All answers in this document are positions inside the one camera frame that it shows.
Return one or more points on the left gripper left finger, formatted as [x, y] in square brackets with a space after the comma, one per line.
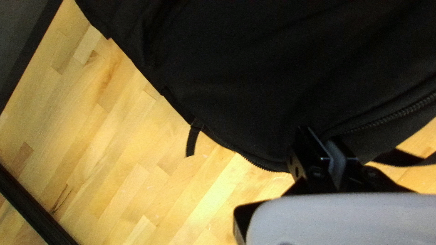
[308, 160]

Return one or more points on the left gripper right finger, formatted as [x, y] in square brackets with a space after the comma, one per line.
[337, 166]

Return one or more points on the black backpack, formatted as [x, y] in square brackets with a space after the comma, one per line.
[272, 68]

